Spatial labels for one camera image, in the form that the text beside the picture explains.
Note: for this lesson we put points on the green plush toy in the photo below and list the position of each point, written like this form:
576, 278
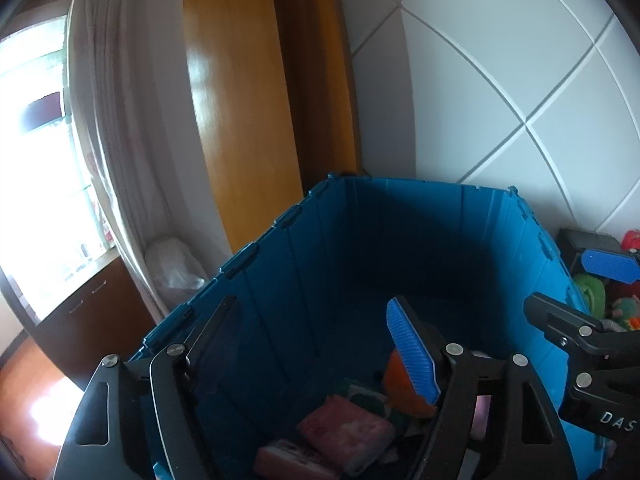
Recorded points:
593, 292

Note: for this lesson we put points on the red plastic handbag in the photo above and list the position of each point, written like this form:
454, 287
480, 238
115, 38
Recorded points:
631, 241

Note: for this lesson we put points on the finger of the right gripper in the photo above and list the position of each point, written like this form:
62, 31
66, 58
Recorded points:
564, 326
615, 266

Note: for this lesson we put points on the black box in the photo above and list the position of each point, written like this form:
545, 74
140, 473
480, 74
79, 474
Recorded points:
572, 243

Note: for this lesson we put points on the wooden headboard frame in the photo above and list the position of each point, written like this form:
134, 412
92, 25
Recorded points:
274, 99

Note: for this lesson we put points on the dark wooden cabinet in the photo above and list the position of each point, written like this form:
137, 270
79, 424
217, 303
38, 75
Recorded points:
104, 316

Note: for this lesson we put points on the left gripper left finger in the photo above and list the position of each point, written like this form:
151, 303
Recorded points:
172, 373

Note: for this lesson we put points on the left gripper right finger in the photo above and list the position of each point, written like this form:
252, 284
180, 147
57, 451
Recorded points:
448, 377

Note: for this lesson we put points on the white curtain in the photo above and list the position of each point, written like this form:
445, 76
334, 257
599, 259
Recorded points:
133, 114

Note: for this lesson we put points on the orange plush toy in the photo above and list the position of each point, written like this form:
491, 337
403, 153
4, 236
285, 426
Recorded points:
400, 392

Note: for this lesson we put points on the blue plastic storage crate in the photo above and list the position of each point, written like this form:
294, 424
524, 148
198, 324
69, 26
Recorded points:
311, 294

